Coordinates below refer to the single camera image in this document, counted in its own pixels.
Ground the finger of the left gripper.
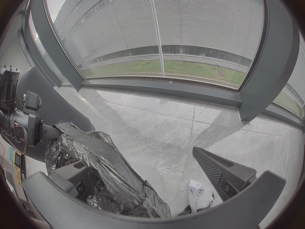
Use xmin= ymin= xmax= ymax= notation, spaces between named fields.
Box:
xmin=39 ymin=124 xmax=65 ymax=138

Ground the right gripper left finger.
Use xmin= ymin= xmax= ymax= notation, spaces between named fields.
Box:
xmin=49 ymin=161 xmax=96 ymax=203

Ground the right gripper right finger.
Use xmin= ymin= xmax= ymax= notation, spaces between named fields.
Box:
xmin=192 ymin=146 xmax=258 ymax=203

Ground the white printed wrapper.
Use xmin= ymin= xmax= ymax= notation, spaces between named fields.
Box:
xmin=188 ymin=179 xmax=215 ymax=213

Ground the black plastic bag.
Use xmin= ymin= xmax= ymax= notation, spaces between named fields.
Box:
xmin=45 ymin=122 xmax=172 ymax=218

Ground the dark grey round chair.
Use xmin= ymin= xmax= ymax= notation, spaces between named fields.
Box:
xmin=16 ymin=66 xmax=96 ymax=164

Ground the window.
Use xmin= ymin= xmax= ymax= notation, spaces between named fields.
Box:
xmin=19 ymin=0 xmax=305 ymax=129

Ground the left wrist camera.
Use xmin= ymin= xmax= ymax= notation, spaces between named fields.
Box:
xmin=23 ymin=91 xmax=42 ymax=111

